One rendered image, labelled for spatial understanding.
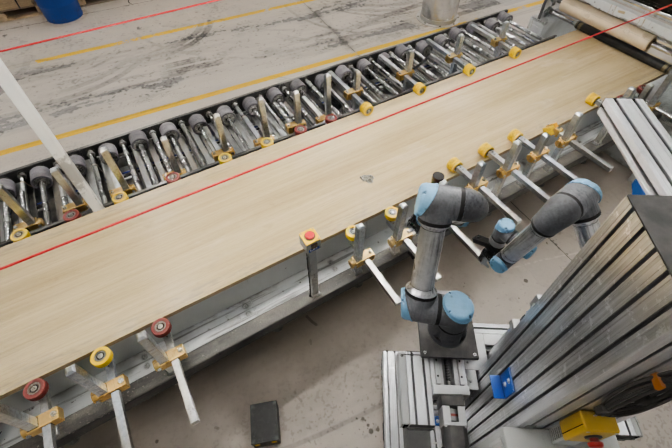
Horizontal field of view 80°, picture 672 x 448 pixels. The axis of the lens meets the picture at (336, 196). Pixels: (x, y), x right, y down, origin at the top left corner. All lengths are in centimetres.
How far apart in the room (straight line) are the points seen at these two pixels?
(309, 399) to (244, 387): 40
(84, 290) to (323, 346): 142
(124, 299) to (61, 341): 28
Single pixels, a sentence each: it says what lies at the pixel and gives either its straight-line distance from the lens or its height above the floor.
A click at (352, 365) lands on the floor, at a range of 275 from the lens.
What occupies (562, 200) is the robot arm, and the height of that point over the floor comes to 156.
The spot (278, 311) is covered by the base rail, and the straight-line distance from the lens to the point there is 213.
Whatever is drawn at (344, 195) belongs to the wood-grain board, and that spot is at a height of 90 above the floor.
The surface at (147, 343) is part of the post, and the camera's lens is 183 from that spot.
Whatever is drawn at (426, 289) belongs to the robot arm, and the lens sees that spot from 151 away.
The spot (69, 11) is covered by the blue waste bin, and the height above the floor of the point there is 13.
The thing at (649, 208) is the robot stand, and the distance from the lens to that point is 96.
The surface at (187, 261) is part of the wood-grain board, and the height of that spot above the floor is 90.
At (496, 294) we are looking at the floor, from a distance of 315.
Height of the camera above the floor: 262
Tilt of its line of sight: 49 degrees down
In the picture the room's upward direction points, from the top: straight up
